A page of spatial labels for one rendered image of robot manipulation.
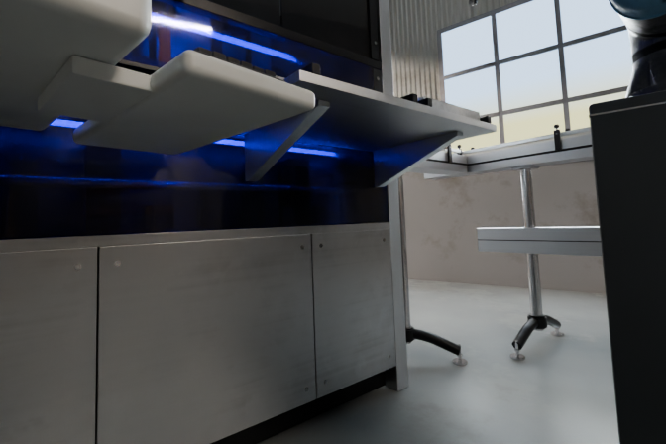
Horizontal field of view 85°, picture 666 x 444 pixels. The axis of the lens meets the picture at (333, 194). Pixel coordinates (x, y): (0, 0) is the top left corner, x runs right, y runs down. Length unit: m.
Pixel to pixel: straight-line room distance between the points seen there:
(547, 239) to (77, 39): 1.80
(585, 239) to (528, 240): 0.23
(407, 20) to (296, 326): 3.64
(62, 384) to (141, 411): 0.17
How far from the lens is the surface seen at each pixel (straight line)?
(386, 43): 1.54
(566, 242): 1.88
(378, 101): 0.79
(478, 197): 3.54
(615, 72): 3.54
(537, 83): 3.58
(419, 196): 3.74
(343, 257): 1.20
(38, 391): 0.96
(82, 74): 0.49
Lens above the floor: 0.61
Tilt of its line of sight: 4 degrees up
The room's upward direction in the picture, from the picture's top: 2 degrees counter-clockwise
